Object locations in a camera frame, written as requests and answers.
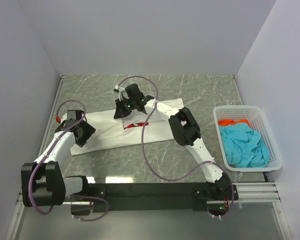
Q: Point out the blue t-shirt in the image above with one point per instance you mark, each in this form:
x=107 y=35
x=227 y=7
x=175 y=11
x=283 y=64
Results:
x=243 y=146

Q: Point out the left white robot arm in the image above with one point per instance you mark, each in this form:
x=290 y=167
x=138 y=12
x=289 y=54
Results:
x=42 y=181

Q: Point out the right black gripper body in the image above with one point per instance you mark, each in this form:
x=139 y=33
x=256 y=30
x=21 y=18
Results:
x=133 y=101

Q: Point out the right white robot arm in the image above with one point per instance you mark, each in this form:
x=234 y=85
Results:
x=185 y=131

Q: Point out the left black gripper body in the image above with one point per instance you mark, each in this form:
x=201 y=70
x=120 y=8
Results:
x=87 y=131

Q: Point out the orange t-shirt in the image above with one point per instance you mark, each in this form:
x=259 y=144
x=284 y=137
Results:
x=227 y=122

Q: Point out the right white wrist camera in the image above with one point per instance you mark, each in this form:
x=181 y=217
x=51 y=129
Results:
x=118 y=89

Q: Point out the white plastic laundry basket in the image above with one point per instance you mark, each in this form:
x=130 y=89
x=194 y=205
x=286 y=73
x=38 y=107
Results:
x=258 y=122

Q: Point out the white red-print t-shirt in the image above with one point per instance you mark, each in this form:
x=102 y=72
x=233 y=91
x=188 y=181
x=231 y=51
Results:
x=115 y=133

